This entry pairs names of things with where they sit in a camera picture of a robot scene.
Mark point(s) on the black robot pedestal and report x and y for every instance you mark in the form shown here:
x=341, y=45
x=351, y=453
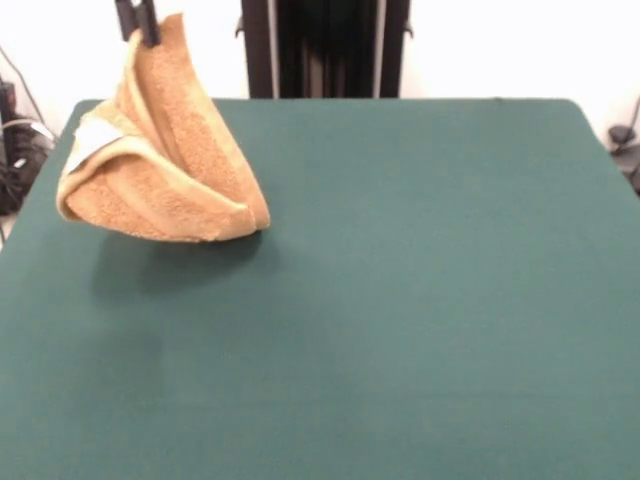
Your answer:
x=325, y=50

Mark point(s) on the tan terry towel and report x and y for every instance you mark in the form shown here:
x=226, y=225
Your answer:
x=165, y=200

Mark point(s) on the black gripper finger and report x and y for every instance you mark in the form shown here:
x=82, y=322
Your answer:
x=127, y=20
x=150, y=25

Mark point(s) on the dark green table cloth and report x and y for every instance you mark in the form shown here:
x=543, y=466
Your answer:
x=375, y=300

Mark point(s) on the small black adapter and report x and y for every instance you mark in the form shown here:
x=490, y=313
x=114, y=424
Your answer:
x=7, y=97

